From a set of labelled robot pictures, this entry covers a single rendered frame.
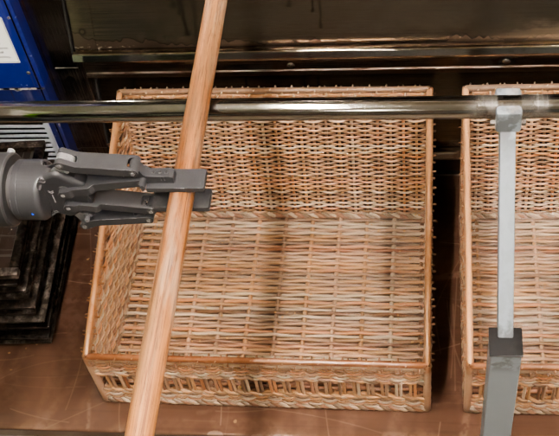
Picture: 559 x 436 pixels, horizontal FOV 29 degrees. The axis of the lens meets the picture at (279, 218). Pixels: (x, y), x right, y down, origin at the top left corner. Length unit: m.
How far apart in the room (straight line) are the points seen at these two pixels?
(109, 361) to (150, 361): 0.58
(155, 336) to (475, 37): 0.84
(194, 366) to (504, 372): 0.52
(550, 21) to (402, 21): 0.23
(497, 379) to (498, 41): 0.57
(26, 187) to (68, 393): 0.66
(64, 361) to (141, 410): 0.81
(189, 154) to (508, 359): 0.49
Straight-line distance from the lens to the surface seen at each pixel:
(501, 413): 1.56
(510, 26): 1.77
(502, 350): 1.42
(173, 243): 1.23
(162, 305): 1.19
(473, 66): 1.86
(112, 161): 1.27
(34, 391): 1.92
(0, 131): 2.07
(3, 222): 1.34
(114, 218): 1.35
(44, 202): 1.33
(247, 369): 1.71
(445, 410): 1.79
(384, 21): 1.76
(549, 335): 1.86
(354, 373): 1.68
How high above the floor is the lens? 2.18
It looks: 53 degrees down
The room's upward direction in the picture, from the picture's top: 10 degrees counter-clockwise
